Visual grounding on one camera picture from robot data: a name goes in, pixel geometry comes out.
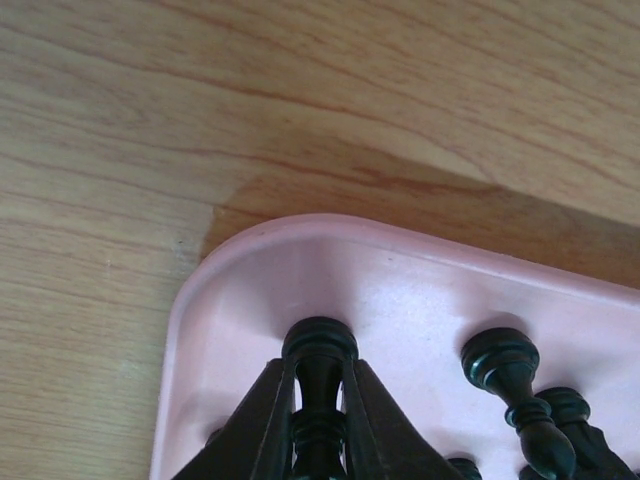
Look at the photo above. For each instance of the black chess piece on tray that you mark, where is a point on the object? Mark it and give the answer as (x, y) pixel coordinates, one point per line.
(503, 362)
(466, 467)

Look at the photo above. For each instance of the black chess piece tall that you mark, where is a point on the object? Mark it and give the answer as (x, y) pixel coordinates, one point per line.
(318, 347)

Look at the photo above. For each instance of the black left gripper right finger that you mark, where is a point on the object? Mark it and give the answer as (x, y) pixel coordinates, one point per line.
(381, 441)

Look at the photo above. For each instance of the pink plastic tray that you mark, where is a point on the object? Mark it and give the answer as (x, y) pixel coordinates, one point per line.
(411, 300)

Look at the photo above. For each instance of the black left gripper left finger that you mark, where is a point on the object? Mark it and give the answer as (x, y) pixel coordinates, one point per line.
(255, 443)

